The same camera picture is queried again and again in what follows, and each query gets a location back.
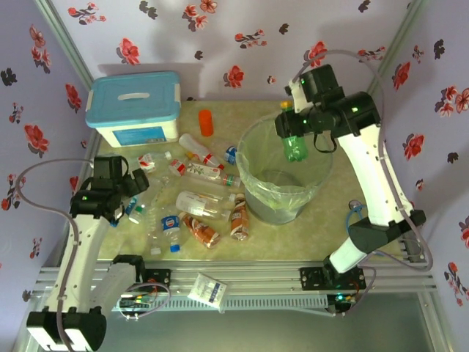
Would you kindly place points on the small bottle with red label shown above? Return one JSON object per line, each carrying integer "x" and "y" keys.
{"x": 178, "y": 167}

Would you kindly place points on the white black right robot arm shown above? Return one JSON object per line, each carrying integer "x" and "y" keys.
{"x": 373, "y": 176}

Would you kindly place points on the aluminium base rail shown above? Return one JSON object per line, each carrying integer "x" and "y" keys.
{"x": 256, "y": 278}

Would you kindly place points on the blue tube loop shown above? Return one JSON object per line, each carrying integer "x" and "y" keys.
{"x": 350, "y": 216}

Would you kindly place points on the circuit board with green light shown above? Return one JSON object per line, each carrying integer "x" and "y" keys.
{"x": 342, "y": 302}

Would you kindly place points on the orange brown drink bottle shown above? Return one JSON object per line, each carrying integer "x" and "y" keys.
{"x": 201, "y": 231}

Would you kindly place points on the storage box with blue lid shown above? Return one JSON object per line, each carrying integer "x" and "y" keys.
{"x": 132, "y": 110}

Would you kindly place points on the grey metal bracket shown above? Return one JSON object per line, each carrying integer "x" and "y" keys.
{"x": 410, "y": 251}

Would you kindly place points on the green plastic bottle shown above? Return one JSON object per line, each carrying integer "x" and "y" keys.
{"x": 297, "y": 150}

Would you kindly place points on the slim clear bottle white cap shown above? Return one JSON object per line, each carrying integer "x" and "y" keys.
{"x": 155, "y": 238}

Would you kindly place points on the aluminium side rail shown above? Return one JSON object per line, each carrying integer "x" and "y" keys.
{"x": 89, "y": 146}

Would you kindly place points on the cola bottle with blue cap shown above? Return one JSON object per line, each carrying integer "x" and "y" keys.
{"x": 170, "y": 225}

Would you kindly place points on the white bottle with red cap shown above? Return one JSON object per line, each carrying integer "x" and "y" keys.
{"x": 194, "y": 146}

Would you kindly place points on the aluminium corner post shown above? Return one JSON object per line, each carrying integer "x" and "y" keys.
{"x": 67, "y": 45}
{"x": 397, "y": 44}

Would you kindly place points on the small grey round fitting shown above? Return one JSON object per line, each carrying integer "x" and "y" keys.
{"x": 354, "y": 204}

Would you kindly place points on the translucent green bin liner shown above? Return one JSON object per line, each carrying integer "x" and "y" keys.
{"x": 256, "y": 176}

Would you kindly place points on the clear bottle with leaf label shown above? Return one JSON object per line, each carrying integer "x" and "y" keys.
{"x": 205, "y": 172}

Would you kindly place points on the bottle with white orange label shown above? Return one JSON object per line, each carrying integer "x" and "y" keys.
{"x": 205, "y": 214}

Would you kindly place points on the clear plastic trash bin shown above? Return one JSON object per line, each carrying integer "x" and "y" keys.
{"x": 278, "y": 212}

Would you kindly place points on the clear bottle red white label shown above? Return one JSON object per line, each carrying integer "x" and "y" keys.
{"x": 146, "y": 161}

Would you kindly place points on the brown coffee drink bottle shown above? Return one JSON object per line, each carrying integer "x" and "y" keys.
{"x": 240, "y": 220}

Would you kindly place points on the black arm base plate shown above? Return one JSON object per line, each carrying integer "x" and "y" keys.
{"x": 157, "y": 280}
{"x": 311, "y": 278}

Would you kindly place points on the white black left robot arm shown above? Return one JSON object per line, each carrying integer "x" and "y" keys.
{"x": 84, "y": 256}

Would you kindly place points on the clear bottle with green cap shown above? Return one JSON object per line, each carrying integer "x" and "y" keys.
{"x": 136, "y": 216}

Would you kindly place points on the large clear plastic bottle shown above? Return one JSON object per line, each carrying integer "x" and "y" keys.
{"x": 216, "y": 199}

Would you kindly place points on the small bottle with blue label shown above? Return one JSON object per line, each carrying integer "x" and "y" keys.
{"x": 231, "y": 153}

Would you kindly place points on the orange plastic cup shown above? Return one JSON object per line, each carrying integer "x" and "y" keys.
{"x": 206, "y": 122}

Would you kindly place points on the white paper packet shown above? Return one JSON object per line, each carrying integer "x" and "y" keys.
{"x": 207, "y": 289}

